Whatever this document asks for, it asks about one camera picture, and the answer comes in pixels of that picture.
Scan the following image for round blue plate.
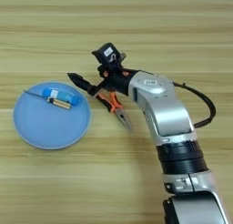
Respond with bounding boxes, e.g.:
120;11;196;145
13;81;91;150

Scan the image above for blue glue stick tube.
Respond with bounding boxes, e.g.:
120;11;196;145
41;88;80;107

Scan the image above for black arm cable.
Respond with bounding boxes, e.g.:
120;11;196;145
172;81;217;129

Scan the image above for orange and black pliers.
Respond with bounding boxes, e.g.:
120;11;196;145
96;90;135;135

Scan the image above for black box with white label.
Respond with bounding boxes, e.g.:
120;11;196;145
91;42;122;66

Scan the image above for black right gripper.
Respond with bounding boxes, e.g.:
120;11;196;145
66;52;141;97

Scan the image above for small brass handled screwdriver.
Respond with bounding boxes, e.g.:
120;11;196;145
23;90;73;111

